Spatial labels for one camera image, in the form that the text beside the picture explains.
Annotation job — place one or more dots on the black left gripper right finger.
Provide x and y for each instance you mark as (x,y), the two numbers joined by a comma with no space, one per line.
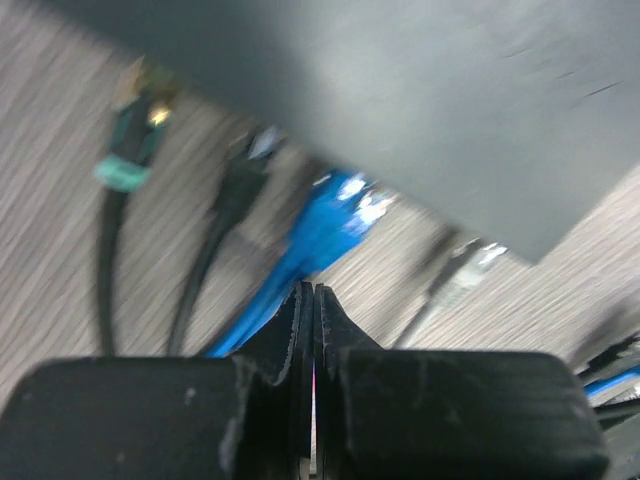
(445,414)

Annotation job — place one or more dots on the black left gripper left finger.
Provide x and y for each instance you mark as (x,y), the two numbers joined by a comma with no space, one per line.
(243,416)

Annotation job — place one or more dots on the dark grey network switch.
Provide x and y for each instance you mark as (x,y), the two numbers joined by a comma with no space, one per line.
(512,119)

